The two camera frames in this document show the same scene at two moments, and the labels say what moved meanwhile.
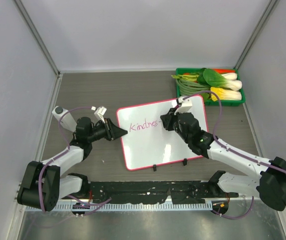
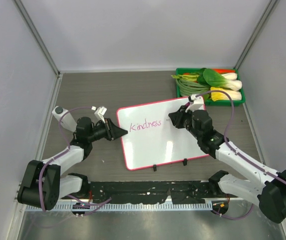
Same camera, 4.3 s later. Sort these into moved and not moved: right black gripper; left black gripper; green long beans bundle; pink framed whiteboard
Moved: right black gripper
Not moved: pink framed whiteboard; left black gripper; green long beans bundle
